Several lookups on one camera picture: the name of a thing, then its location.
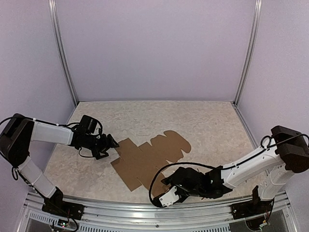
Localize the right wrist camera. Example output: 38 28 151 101
159 186 181 207

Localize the front aluminium frame rail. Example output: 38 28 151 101
15 192 300 232

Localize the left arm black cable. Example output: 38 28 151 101
78 120 103 158

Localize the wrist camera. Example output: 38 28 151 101
159 186 181 207
79 115 97 133

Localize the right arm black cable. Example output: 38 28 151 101
148 162 224 208

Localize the brown cardboard box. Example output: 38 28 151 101
111 130 191 192

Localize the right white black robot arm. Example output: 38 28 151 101
154 126 309 219

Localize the aluminium corner post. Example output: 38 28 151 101
48 0 79 107
233 0 262 108

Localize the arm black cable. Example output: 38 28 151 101
148 162 224 208
78 120 103 158

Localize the right aluminium corner post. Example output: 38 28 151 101
233 0 262 108

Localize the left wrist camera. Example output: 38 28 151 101
79 115 97 133

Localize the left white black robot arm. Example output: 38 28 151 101
0 113 119 220

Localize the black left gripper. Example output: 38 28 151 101
84 133 119 160

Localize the left aluminium corner post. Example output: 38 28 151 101
48 0 79 107

